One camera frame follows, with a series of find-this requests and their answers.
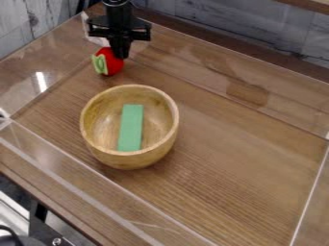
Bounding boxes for black cable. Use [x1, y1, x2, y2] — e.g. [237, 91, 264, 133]
[0, 224, 23, 246]

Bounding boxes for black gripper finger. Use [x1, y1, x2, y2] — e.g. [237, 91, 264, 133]
[109, 37, 123, 58]
[122, 39, 134, 59]

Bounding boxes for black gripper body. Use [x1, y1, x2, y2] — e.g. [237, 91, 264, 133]
[86, 0, 152, 41]

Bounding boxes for wooden bowl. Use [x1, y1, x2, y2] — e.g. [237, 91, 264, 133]
[81, 85, 181, 170]

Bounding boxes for red plush fruit green leaves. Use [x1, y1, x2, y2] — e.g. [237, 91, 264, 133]
[91, 47, 125, 76]

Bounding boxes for black metal table leg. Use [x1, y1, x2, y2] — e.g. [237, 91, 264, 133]
[30, 200, 50, 223]

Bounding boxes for green rectangular block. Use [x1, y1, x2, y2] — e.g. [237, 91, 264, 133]
[117, 104, 145, 152]

